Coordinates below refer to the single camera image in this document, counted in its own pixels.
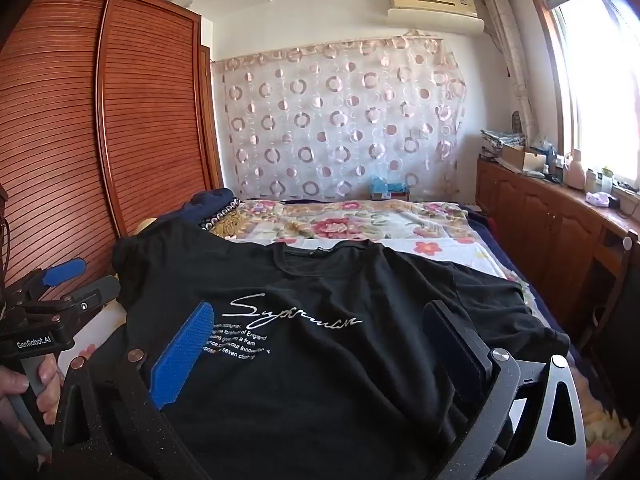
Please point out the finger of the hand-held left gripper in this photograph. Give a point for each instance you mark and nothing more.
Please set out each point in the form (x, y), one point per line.
(62, 270)
(102, 287)

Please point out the low wooden cabinet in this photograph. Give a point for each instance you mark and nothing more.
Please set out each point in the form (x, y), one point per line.
(540, 220)

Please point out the white wrapped pipe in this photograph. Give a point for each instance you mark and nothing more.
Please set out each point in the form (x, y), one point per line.
(505, 45)

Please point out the wooden slatted wardrobe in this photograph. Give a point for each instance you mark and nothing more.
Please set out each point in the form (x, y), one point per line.
(125, 110)

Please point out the cardboard box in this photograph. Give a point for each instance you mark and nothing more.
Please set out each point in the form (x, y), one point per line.
(515, 156)

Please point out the blue box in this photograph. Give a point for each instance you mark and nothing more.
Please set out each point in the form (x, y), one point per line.
(385, 189)

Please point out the purple cloth bundle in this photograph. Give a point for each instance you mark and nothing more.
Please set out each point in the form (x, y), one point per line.
(597, 198)

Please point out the wooden framed window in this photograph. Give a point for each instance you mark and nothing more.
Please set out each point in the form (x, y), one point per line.
(595, 85)

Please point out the black printed t-shirt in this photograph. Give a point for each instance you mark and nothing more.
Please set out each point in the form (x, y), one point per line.
(325, 385)

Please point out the white flowered bedsheet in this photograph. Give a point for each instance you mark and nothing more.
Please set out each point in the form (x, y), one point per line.
(440, 252)

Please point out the dark blue bed cover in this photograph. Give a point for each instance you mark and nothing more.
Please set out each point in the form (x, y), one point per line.
(495, 250)

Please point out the person's left hand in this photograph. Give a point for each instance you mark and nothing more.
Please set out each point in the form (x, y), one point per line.
(14, 385)

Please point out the circle patterned sheer curtain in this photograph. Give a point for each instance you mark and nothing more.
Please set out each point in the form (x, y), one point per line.
(325, 125)

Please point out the dark oval brush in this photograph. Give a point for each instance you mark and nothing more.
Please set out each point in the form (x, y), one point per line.
(516, 122)

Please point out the dark wooden chair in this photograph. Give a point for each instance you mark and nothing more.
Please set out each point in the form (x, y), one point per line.
(620, 320)

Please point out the navy folded garment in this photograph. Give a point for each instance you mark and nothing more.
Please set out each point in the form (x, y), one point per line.
(210, 202)

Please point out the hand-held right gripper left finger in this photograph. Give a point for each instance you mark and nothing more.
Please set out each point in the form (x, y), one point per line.
(180, 355)

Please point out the yellow patterned folded garment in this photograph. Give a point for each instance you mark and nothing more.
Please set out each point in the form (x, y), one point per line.
(225, 219)

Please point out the stack of folded cloths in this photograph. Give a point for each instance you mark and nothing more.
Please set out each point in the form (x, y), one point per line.
(500, 139)

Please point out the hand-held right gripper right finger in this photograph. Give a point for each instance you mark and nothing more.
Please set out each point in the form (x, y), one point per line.
(450, 355)

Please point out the colourful flowered quilt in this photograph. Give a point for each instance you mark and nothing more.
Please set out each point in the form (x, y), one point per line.
(600, 410)

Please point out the wall air conditioner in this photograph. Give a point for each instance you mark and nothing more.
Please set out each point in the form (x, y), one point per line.
(430, 5)

